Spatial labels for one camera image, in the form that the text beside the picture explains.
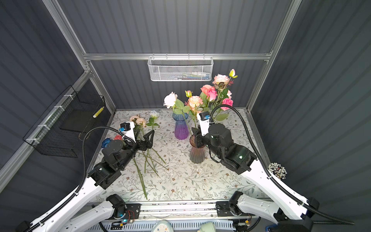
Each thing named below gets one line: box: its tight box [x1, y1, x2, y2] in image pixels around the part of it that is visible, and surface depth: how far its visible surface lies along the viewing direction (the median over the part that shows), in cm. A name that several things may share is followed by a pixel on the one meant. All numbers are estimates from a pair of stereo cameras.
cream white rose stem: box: [163, 91, 193, 137], surface depth 70 cm
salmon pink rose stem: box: [200, 84, 215, 96], surface depth 74 cm
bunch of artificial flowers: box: [128, 110, 169, 201], surface depth 91 cm
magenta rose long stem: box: [206, 88, 218, 102], surface depth 70 cm
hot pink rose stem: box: [220, 98, 234, 112], surface depth 65 cm
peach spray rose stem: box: [184, 89, 204, 129], surface depth 68 cm
